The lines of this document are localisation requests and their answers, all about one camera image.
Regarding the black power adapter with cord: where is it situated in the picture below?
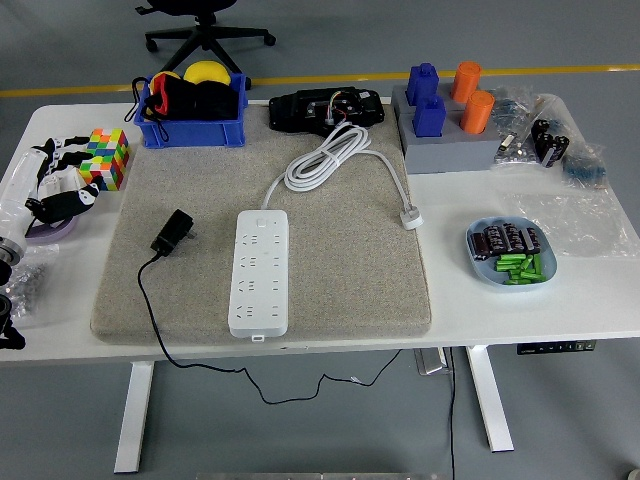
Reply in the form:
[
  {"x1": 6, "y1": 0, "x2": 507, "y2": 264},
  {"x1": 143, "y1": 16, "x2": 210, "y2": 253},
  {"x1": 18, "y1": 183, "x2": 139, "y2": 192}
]
[{"x1": 137, "y1": 208, "x2": 404, "y2": 405}]

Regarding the clear bag of screws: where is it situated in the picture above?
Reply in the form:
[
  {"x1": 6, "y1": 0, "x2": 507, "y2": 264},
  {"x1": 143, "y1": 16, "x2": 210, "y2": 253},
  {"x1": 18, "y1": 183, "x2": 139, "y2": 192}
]
[{"x1": 0, "y1": 243, "x2": 60, "y2": 324}]

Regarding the blue plastic bin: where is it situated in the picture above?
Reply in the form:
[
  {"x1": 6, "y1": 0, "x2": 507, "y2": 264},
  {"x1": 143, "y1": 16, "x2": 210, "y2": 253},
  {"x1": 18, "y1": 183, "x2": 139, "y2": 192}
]
[{"x1": 135, "y1": 73, "x2": 250, "y2": 150}]

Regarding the silver metal bracket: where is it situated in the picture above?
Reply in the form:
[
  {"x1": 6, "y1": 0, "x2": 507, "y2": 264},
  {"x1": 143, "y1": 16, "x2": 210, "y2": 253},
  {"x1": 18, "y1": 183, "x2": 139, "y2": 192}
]
[{"x1": 413, "y1": 347, "x2": 449, "y2": 376}]

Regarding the grey block holder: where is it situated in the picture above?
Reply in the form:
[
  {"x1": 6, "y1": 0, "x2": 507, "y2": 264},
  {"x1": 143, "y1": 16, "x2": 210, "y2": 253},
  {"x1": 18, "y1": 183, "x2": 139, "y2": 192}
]
[{"x1": 391, "y1": 83, "x2": 503, "y2": 175}]

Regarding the yellow foam ball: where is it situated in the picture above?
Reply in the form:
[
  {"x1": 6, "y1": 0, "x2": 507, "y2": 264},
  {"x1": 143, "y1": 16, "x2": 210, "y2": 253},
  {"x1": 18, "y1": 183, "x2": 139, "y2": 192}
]
[{"x1": 183, "y1": 60, "x2": 231, "y2": 87}]

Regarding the black office chair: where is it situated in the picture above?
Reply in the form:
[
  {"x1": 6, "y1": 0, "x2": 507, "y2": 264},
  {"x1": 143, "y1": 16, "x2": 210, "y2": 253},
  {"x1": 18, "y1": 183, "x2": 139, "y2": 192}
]
[{"x1": 134, "y1": 0, "x2": 277, "y2": 76}]

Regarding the clear bag of black capacitors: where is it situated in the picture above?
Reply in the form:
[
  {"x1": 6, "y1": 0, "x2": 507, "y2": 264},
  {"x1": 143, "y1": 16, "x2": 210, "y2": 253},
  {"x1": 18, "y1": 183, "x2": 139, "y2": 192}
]
[{"x1": 528, "y1": 94, "x2": 572, "y2": 170}]

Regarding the purple round plate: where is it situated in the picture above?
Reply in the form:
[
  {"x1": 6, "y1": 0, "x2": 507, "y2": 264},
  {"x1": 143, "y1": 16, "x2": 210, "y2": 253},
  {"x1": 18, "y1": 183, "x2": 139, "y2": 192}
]
[{"x1": 24, "y1": 214, "x2": 80, "y2": 245}]

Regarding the black electronic device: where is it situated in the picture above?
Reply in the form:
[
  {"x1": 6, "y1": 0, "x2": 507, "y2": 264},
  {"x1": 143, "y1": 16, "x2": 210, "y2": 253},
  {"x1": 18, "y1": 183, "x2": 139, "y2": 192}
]
[{"x1": 268, "y1": 85, "x2": 386, "y2": 136}]

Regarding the blue plastic block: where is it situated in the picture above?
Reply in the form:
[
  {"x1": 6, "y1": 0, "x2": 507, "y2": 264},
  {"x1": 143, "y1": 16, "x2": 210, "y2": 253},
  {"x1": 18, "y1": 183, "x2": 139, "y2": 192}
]
[
  {"x1": 405, "y1": 62, "x2": 440, "y2": 107},
  {"x1": 412, "y1": 94, "x2": 447, "y2": 140}
]

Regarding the black pouch with red trim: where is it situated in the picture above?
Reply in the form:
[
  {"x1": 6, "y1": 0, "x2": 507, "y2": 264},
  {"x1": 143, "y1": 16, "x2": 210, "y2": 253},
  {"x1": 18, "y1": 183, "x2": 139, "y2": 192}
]
[{"x1": 130, "y1": 72, "x2": 197, "y2": 144}]

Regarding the grey-brown mat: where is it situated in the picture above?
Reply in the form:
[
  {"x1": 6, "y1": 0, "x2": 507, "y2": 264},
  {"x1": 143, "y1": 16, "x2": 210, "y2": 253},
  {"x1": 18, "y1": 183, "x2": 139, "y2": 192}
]
[{"x1": 89, "y1": 99, "x2": 434, "y2": 346}]

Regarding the colourful puzzle cube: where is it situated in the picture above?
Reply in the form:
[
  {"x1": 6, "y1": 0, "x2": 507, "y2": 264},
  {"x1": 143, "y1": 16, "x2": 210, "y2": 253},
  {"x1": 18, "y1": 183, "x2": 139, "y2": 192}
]
[{"x1": 78, "y1": 128, "x2": 132, "y2": 192}]

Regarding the black cloth pouch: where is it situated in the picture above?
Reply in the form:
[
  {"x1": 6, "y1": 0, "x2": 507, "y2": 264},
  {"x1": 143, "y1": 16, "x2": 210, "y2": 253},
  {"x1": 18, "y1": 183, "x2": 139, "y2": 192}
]
[{"x1": 193, "y1": 82, "x2": 240, "y2": 121}]

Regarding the white table leg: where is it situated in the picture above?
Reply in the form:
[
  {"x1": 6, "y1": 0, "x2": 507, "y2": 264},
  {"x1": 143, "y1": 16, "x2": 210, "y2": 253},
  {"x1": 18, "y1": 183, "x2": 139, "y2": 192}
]
[
  {"x1": 465, "y1": 344, "x2": 515, "y2": 454},
  {"x1": 113, "y1": 360, "x2": 155, "y2": 474}
]

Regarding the white power strip with cord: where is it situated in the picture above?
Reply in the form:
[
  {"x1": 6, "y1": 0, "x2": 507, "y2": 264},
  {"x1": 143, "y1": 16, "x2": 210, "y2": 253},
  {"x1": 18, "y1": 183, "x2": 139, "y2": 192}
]
[{"x1": 228, "y1": 122, "x2": 426, "y2": 345}]

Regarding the black table control panel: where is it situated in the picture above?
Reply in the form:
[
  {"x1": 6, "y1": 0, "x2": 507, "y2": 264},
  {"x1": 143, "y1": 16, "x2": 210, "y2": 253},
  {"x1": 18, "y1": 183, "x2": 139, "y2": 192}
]
[{"x1": 516, "y1": 340, "x2": 598, "y2": 356}]

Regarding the clear bag of small parts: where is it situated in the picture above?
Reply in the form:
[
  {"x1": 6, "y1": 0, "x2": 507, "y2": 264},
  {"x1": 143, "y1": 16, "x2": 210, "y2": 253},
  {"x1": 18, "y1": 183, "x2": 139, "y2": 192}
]
[{"x1": 492, "y1": 84, "x2": 540, "y2": 166}]

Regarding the clear bag of blue parts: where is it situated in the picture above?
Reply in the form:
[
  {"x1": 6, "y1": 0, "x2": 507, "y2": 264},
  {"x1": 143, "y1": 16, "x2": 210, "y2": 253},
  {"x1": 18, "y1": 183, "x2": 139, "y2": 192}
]
[{"x1": 560, "y1": 143, "x2": 610, "y2": 190}]

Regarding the orange plastic cylinder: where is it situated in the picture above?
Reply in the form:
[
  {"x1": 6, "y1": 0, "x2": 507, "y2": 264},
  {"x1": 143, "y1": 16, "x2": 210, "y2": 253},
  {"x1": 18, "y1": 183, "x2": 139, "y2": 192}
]
[
  {"x1": 459, "y1": 89, "x2": 496, "y2": 135},
  {"x1": 449, "y1": 60, "x2": 483, "y2": 104}
]

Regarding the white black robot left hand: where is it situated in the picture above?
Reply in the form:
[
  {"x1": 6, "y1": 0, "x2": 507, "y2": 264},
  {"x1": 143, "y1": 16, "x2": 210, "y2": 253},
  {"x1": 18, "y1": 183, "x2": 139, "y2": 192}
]
[{"x1": 0, "y1": 135, "x2": 102, "y2": 240}]

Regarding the light blue plate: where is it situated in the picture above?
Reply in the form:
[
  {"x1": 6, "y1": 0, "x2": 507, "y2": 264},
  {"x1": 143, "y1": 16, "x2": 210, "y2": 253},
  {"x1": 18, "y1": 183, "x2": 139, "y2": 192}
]
[{"x1": 465, "y1": 215, "x2": 558, "y2": 292}]

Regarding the black cylindrical capacitor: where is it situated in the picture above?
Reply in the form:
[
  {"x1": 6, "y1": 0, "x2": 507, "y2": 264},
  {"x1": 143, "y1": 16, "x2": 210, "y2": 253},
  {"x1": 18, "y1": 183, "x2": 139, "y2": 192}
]
[
  {"x1": 501, "y1": 222, "x2": 524, "y2": 251},
  {"x1": 483, "y1": 225, "x2": 506, "y2": 253},
  {"x1": 519, "y1": 227, "x2": 544, "y2": 254},
  {"x1": 469, "y1": 233, "x2": 494, "y2": 261}
]

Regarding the thin black hanging cable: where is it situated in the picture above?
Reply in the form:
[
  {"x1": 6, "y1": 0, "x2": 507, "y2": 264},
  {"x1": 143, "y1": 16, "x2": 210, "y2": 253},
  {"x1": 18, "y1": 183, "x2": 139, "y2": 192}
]
[{"x1": 448, "y1": 347, "x2": 458, "y2": 480}]

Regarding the empty clear plastic bag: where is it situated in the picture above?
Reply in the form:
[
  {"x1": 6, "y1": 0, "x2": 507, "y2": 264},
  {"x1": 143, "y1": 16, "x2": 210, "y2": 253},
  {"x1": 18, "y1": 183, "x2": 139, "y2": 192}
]
[{"x1": 502, "y1": 188, "x2": 639, "y2": 260}]

